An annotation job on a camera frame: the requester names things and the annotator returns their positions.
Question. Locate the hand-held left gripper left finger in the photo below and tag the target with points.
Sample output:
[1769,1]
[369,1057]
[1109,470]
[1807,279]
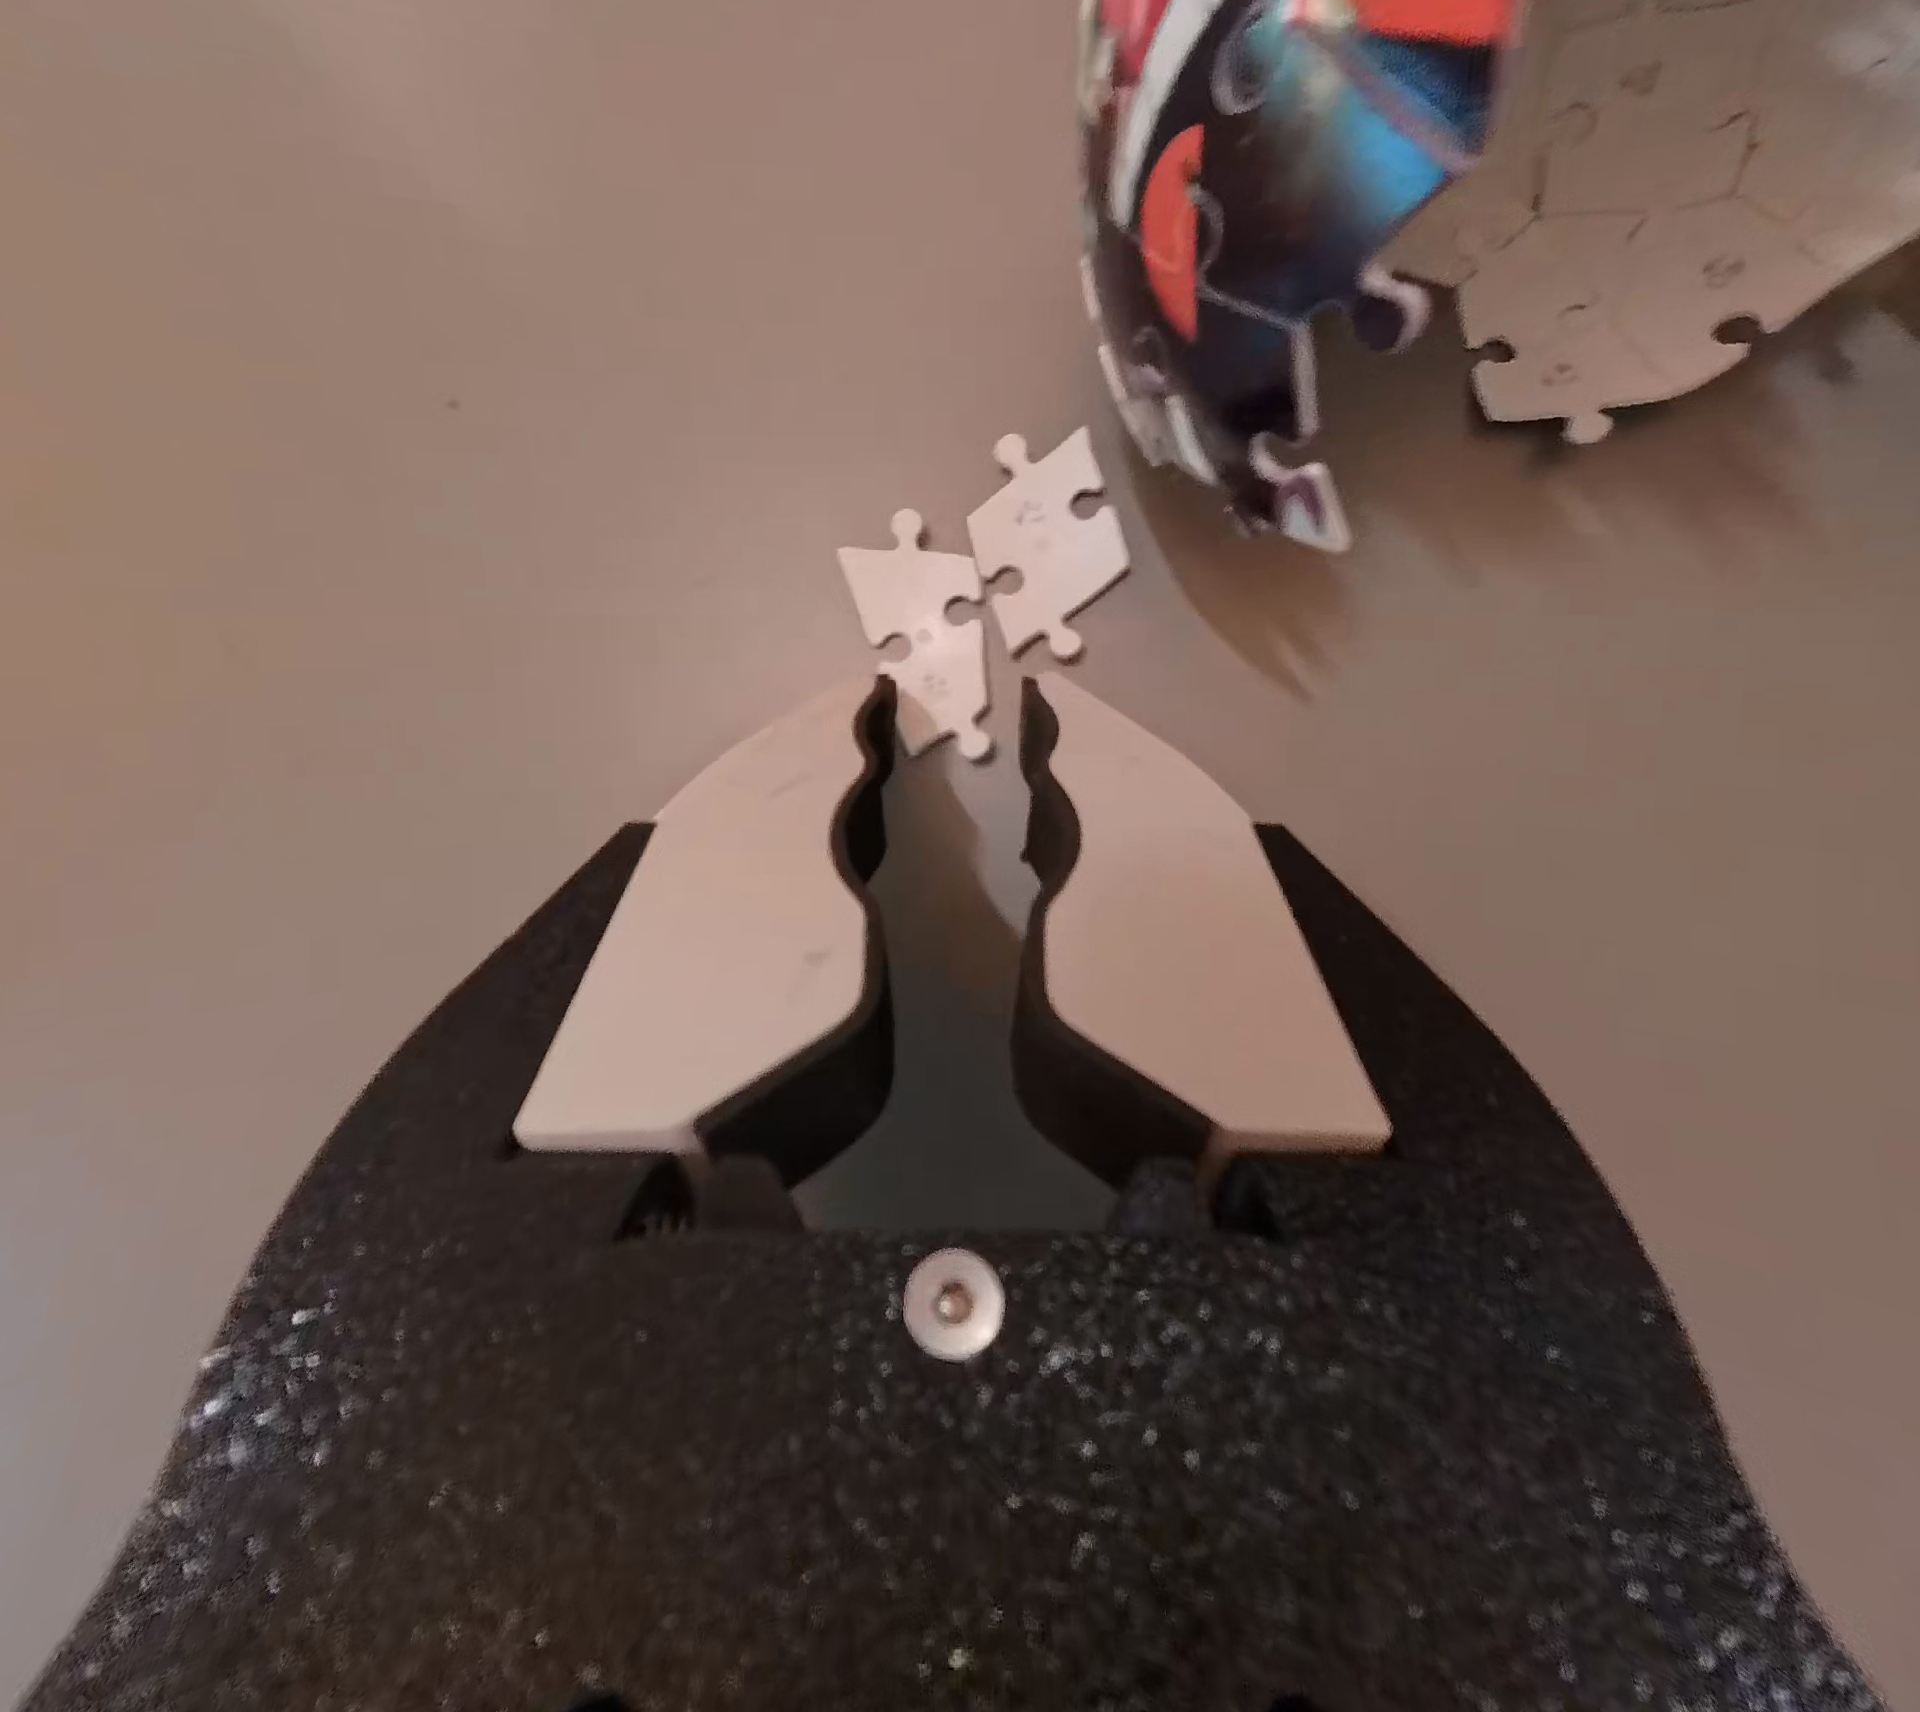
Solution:
[705,977]

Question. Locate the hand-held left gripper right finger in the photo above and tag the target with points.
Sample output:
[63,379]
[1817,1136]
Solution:
[1201,977]

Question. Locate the partly built puzzle ball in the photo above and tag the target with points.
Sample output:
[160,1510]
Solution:
[1304,167]

